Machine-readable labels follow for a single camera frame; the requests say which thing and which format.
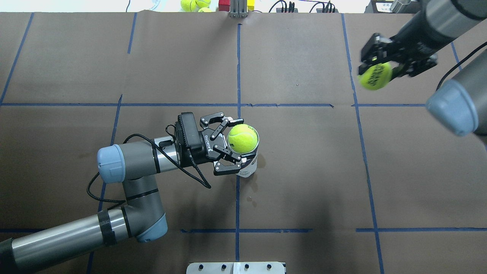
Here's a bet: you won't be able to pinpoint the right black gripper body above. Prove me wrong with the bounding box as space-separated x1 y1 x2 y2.
391 23 438 76

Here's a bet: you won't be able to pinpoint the coloured toy blocks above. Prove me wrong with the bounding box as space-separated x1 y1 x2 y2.
217 0 256 12

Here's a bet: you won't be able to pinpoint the aluminium frame post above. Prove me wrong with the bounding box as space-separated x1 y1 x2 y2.
228 0 248 18

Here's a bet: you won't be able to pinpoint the clear tennis ball can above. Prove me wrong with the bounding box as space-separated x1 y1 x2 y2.
228 144 259 178

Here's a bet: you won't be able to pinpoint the Wilson tennis ball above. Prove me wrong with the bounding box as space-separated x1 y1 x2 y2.
358 62 393 91

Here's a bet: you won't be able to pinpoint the spare tennis ball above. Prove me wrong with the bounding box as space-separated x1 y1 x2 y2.
197 7 213 13
180 0 198 12
195 0 212 8

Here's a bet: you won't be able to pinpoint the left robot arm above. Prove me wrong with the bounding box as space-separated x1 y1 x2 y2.
1 112 255 274

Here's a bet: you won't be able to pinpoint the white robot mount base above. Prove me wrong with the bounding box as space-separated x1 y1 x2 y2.
186 261 287 274

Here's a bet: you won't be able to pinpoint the Roland Garros tennis ball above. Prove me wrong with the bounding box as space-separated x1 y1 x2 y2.
227 124 259 154

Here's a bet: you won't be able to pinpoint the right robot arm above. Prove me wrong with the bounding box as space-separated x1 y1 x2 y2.
357 0 486 138

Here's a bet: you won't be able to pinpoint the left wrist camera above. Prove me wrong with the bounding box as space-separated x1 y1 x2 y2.
175 112 203 153

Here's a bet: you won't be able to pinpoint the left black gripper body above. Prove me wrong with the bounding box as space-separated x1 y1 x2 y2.
186 128 217 164

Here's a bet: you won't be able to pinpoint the black camera cable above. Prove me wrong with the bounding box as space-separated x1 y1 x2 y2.
437 40 487 90

